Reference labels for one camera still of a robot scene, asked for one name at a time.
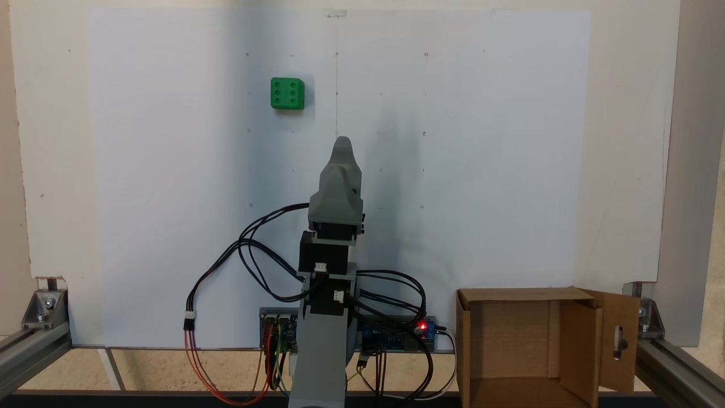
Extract blue power circuit board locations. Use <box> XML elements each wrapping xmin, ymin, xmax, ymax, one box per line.
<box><xmin>361</xmin><ymin>315</ymin><xmax>438</xmax><ymax>353</ymax></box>

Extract black motor cable loop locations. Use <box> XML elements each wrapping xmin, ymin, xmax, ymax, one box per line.
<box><xmin>352</xmin><ymin>269</ymin><xmax>431</xmax><ymax>397</ymax></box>

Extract aluminium frame rail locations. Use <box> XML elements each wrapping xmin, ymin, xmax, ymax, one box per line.
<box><xmin>634</xmin><ymin>334</ymin><xmax>725</xmax><ymax>408</ymax></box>
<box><xmin>0</xmin><ymin>322</ymin><xmax>73</xmax><ymax>400</ymax></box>

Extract aluminium frame post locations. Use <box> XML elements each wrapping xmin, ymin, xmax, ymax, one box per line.
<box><xmin>0</xmin><ymin>0</ymin><xmax>33</xmax><ymax>336</ymax></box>
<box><xmin>651</xmin><ymin>0</ymin><xmax>725</xmax><ymax>349</ymax></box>

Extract red jumper wire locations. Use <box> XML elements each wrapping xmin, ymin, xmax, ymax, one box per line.
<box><xmin>262</xmin><ymin>323</ymin><xmax>275</xmax><ymax>392</ymax></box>

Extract metal corner bracket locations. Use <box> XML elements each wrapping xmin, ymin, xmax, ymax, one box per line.
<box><xmin>21</xmin><ymin>288</ymin><xmax>70</xmax><ymax>330</ymax></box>
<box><xmin>622</xmin><ymin>282</ymin><xmax>666</xmax><ymax>341</ymax></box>

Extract black cable with white connector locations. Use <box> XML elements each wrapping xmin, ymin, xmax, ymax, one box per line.
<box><xmin>183</xmin><ymin>203</ymin><xmax>311</xmax><ymax>333</ymax></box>

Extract open cardboard box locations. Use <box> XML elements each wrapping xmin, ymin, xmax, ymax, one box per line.
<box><xmin>456</xmin><ymin>286</ymin><xmax>642</xmax><ymax>408</ymax></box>

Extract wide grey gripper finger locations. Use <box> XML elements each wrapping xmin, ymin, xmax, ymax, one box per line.
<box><xmin>317</xmin><ymin>136</ymin><xmax>363</xmax><ymax>196</ymax></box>

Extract orange wire bundle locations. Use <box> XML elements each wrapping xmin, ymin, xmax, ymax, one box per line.
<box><xmin>183</xmin><ymin>329</ymin><xmax>272</xmax><ymax>406</ymax></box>

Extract large white paper sheet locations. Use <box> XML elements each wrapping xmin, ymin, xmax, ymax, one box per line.
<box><xmin>86</xmin><ymin>7</ymin><xmax>592</xmax><ymax>349</ymax></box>

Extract green die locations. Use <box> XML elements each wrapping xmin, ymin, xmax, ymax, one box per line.
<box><xmin>270</xmin><ymin>77</ymin><xmax>306</xmax><ymax>111</ymax></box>

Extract motor driver circuit board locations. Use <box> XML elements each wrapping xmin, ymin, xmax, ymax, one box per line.
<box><xmin>259</xmin><ymin>307</ymin><xmax>300</xmax><ymax>350</ymax></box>

